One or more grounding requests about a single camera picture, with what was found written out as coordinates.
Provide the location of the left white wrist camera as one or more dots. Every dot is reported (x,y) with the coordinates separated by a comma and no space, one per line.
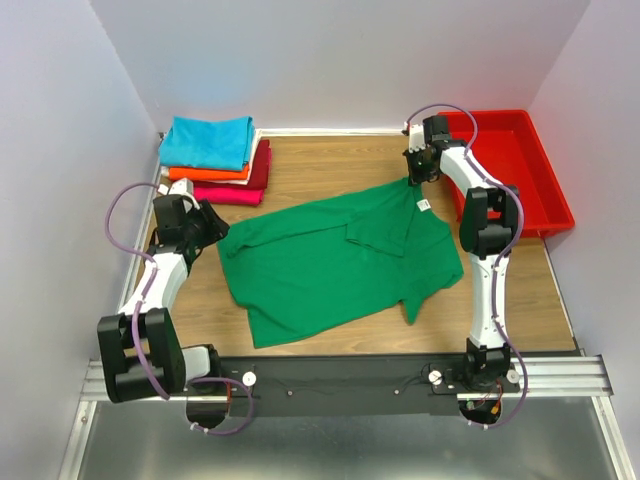
(183,187)

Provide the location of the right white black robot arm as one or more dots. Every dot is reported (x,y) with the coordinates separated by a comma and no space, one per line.
(491,224)

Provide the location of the folded dark red t shirt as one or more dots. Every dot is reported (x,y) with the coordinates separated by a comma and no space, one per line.
(258,179)

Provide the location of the folded orange t shirt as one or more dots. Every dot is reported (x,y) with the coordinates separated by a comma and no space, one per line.
(206,175)

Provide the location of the red plastic bin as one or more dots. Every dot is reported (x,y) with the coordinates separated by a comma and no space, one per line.
(506,144)

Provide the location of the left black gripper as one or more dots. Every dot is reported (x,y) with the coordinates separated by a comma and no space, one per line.
(217,228)

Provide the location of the folded pink t shirt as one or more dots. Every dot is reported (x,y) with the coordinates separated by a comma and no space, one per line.
(229,196)

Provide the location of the green t shirt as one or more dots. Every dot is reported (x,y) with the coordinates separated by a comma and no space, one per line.
(304,270)

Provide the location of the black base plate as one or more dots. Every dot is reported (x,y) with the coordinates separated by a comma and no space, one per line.
(435,384)

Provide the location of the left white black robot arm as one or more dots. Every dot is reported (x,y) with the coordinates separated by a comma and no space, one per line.
(139,347)

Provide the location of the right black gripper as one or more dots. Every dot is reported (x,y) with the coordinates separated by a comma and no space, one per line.
(413,177)

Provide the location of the folded cyan t shirt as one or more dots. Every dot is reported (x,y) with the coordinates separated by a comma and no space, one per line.
(193,143)

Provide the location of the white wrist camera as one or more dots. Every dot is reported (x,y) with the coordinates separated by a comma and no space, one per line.
(183,187)
(416,138)

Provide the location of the folded white t shirt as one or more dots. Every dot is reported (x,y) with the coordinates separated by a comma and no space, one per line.
(255,145)

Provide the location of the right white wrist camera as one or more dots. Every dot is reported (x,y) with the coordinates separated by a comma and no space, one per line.
(416,138)

